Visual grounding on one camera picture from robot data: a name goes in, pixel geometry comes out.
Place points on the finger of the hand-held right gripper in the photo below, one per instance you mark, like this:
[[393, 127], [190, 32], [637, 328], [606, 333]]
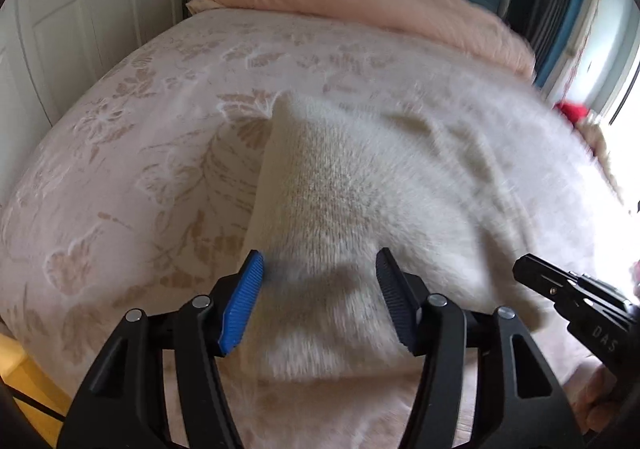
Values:
[[542, 276]]

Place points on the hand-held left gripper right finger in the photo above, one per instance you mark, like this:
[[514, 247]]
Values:
[[395, 299]]

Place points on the person's right hand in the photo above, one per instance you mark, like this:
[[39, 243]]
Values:
[[597, 399]]

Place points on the cream knit sweater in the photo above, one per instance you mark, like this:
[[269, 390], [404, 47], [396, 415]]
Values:
[[380, 189]]

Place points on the peach fluffy blanket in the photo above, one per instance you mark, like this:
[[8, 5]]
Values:
[[360, 4]]

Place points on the white panelled wardrobe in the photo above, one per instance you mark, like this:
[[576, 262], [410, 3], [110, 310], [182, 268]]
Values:
[[75, 29]]

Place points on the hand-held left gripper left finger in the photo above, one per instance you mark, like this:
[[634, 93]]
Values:
[[245, 299]]

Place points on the floral pink bedspread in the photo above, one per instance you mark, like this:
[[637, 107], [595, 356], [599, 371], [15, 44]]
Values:
[[140, 169]]

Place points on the small red fabric item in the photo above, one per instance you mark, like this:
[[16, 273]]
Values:
[[571, 111]]

